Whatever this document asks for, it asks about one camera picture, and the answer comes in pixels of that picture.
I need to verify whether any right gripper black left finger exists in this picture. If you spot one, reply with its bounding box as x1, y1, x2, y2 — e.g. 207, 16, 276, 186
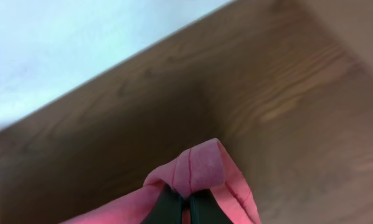
141, 184, 184, 224

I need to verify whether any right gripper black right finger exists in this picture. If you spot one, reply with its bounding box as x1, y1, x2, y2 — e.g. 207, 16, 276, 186
189, 189, 232, 224

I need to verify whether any red t-shirt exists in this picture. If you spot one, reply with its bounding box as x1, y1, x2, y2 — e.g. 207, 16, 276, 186
68, 138, 261, 224

